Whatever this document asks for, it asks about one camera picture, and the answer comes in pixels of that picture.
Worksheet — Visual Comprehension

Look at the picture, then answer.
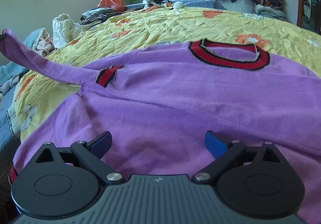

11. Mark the light blue baby blanket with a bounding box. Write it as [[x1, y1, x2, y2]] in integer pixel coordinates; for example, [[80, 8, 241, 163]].
[[1, 28, 55, 96]]

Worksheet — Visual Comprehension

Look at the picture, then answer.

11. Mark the black white patterned cloth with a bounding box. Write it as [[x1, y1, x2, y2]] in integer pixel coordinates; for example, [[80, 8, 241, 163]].
[[79, 8, 122, 25]]

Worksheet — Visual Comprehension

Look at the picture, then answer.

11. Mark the purple sweater red collar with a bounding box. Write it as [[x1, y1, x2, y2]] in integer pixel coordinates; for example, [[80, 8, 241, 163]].
[[1, 29, 320, 223]]

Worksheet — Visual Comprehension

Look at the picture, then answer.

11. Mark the orange plastic bag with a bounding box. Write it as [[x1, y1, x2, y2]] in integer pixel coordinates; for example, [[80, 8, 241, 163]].
[[97, 0, 125, 12]]

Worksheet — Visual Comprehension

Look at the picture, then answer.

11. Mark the white quilted garment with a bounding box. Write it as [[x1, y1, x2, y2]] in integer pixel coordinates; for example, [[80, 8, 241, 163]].
[[52, 13, 83, 48]]

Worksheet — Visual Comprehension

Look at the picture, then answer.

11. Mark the yellow floral quilt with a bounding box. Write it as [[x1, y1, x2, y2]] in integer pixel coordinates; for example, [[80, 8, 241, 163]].
[[15, 7, 320, 142]]

